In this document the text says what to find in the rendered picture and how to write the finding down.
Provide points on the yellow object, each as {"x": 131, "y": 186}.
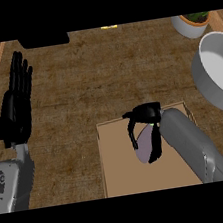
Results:
{"x": 109, "y": 27}

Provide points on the brown cardboard tray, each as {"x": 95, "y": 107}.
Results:
{"x": 132, "y": 167}

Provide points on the white potted plant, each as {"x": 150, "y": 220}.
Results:
{"x": 193, "y": 23}

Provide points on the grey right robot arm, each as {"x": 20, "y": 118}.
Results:
{"x": 192, "y": 145}

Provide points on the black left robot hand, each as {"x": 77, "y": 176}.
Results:
{"x": 17, "y": 107}

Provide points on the grey metal pot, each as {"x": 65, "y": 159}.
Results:
{"x": 217, "y": 72}

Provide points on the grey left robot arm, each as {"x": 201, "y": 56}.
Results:
{"x": 11, "y": 180}

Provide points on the purple eggplant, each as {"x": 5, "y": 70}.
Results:
{"x": 145, "y": 145}

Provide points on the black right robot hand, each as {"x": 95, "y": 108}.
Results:
{"x": 145, "y": 112}

